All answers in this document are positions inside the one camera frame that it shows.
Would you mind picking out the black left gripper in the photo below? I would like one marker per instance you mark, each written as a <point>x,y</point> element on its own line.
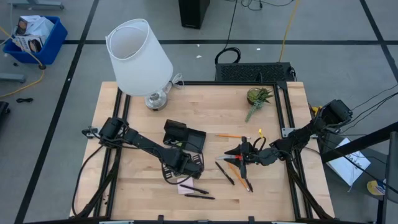
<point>180,160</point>

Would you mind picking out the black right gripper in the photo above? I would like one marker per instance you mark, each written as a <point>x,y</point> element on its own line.
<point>250,155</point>

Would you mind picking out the black pen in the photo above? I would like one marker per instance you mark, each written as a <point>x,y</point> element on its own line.
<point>224,172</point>
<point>199,196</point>
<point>194,188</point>
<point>249,186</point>

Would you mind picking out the pale pink sticky note pad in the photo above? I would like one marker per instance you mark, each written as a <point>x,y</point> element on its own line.
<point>183,189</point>

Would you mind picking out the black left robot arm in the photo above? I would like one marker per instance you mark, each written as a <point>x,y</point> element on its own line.
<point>140,141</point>

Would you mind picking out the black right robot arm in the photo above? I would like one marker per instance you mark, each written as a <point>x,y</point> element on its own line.
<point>298,137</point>

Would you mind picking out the black mesh desk organizer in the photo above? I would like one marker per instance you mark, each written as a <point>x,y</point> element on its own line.
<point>194,140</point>

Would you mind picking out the potted succulent plant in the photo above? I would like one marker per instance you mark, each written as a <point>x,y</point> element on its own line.
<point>258,96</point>

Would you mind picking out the black mesh top computer case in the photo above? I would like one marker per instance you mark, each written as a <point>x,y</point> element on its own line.
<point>253,72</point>

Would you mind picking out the yellow plug connector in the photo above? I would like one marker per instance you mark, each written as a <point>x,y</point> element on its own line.
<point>317,110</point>

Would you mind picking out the white paper booklet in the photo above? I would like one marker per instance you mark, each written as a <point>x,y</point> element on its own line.
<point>348,165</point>

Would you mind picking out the black desk beam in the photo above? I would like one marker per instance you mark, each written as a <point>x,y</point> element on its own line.
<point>357,144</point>

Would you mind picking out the white shade silver table lamp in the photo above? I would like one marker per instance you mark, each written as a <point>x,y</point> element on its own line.
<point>140,62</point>

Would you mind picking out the black computer tower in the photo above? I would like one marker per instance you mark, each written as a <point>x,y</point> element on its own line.
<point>192,12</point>

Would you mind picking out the blue plastic bin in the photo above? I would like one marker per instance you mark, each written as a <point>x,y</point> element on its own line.
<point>53,46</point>

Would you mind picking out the grey table foot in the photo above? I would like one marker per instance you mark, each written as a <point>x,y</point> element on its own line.
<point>12,77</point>
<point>37,4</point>

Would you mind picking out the white printed carton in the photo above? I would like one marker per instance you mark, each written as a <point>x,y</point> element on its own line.
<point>29,43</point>
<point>34,25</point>

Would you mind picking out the black plastic bracket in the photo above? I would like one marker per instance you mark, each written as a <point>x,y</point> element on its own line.
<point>160,217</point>
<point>251,218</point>

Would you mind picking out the silver frame bracket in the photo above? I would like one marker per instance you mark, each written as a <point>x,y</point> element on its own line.
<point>287,132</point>

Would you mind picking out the black aluminium table frame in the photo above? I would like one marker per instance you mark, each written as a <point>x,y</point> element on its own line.
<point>199,83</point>

